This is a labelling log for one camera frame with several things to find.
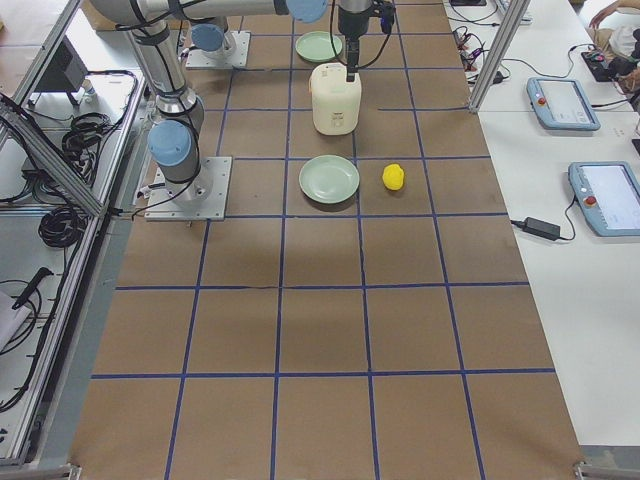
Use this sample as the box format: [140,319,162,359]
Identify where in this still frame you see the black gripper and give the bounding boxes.
[338,7,371,82]

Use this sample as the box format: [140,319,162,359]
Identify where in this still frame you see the white rice cooker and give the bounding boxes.
[309,63,362,136]

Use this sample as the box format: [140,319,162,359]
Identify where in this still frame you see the green plate near arm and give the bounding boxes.
[295,31,343,63]
[298,155,360,204]

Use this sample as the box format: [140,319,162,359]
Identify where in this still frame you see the upper blue teach pendant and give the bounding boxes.
[526,77,601,132]

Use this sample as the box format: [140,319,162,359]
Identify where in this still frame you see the blue teach pendant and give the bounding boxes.
[526,77,601,132]
[568,161,639,237]

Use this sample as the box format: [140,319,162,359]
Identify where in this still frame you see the black power adapter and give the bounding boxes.
[522,217,561,241]

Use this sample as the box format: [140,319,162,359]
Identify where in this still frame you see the black box on side shelf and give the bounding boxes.
[35,36,88,105]

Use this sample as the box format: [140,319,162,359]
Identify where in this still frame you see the lower blue teach pendant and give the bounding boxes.
[568,161,639,237]

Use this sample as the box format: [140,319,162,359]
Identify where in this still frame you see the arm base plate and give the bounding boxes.
[142,156,232,221]
[186,25,251,70]

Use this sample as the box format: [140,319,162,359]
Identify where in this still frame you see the aluminium frame post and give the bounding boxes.
[469,0,529,113]

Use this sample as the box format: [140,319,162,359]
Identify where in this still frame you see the coiled black cables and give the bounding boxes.
[38,205,86,250]

